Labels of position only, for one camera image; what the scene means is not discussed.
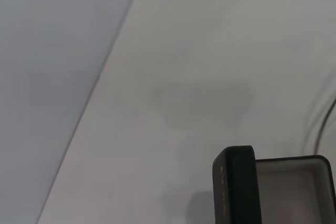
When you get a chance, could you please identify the black glasses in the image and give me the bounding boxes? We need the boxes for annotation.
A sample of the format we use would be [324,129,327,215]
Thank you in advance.
[314,98,336,154]

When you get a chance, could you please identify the black glasses case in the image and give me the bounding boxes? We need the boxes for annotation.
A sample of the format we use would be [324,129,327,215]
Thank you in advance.
[212,145,336,224]

